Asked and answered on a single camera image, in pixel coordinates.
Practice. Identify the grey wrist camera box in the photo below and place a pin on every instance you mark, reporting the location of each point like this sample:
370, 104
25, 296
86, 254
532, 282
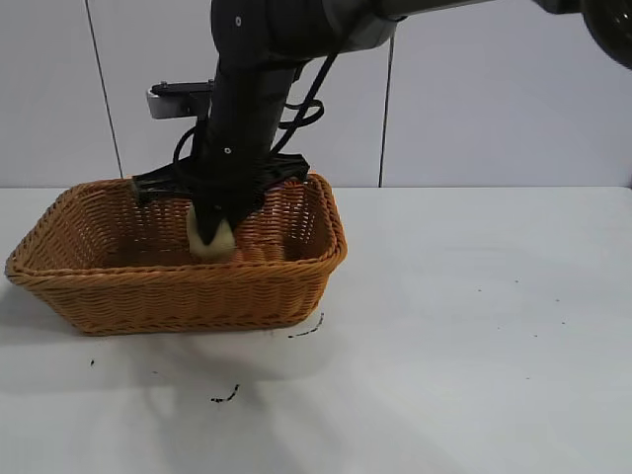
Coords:
173, 103

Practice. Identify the pale yellow egg yolk pastry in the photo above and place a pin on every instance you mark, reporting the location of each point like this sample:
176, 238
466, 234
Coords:
224, 243

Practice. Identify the brown woven wicker basket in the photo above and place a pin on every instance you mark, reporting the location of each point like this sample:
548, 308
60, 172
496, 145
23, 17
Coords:
197, 296

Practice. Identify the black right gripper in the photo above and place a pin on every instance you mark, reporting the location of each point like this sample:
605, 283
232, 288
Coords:
242, 123

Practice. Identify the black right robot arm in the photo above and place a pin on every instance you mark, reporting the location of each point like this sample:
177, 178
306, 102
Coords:
345, 22

